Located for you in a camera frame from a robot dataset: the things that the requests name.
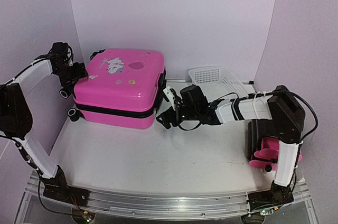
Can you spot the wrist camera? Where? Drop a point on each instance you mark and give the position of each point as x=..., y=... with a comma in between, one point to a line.
x=169, y=96
x=69, y=57

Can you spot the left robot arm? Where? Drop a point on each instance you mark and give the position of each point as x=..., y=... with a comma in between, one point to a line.
x=16, y=117

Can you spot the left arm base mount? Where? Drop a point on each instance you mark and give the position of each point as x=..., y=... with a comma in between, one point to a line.
x=67, y=194

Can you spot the white perforated plastic basket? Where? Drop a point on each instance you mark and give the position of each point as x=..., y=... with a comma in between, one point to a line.
x=217, y=81

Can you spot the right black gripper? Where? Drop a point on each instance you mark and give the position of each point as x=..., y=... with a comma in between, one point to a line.
x=165, y=116

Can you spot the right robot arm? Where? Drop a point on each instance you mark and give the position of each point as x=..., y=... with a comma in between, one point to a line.
x=293, y=119

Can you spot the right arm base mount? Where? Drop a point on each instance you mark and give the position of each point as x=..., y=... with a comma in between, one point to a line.
x=267, y=199

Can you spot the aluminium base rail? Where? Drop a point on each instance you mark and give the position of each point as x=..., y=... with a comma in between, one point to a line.
x=192, y=207

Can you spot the pink hard-shell suitcase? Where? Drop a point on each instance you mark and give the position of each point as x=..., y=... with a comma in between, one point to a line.
x=122, y=87

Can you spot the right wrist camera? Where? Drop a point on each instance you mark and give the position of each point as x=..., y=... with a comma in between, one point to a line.
x=169, y=96

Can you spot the black and pink drawer organizer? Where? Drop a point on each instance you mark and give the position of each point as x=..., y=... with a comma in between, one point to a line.
x=262, y=145

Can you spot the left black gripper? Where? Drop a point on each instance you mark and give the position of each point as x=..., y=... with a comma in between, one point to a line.
x=78, y=74

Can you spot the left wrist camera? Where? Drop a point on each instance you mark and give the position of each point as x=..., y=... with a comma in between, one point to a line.
x=69, y=57

